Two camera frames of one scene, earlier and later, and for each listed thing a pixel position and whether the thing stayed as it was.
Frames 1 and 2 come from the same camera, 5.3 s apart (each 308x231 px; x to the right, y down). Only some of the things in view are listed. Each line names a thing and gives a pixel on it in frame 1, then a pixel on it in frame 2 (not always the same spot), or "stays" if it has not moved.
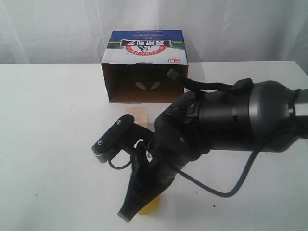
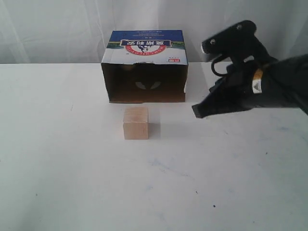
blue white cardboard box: (136, 64) stays
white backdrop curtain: (74, 32) stays
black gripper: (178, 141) -> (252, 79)
